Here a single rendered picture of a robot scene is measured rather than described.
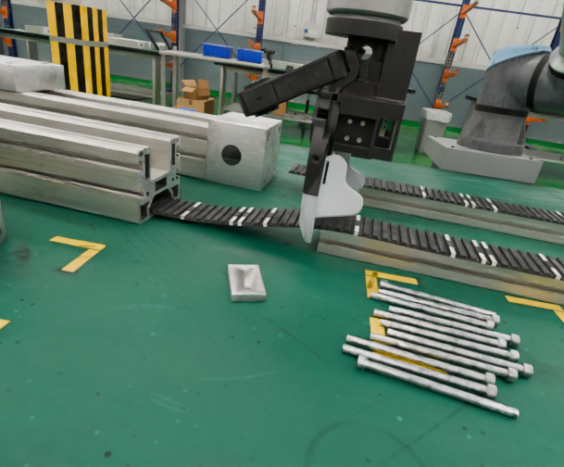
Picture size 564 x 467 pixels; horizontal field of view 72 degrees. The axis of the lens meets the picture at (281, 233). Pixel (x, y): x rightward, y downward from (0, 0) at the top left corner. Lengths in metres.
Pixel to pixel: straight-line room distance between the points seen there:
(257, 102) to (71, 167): 0.22
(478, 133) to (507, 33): 7.57
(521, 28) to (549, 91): 7.66
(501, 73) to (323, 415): 0.91
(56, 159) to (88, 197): 0.05
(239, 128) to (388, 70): 0.26
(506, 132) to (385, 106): 0.69
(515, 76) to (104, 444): 0.99
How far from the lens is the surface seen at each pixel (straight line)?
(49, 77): 0.83
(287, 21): 8.24
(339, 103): 0.39
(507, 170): 1.03
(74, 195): 0.50
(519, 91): 1.04
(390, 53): 0.39
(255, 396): 0.27
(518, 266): 0.46
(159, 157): 0.51
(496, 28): 8.56
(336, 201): 0.39
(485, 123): 1.05
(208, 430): 0.25
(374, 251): 0.44
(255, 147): 0.59
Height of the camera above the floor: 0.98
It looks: 25 degrees down
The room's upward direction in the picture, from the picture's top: 8 degrees clockwise
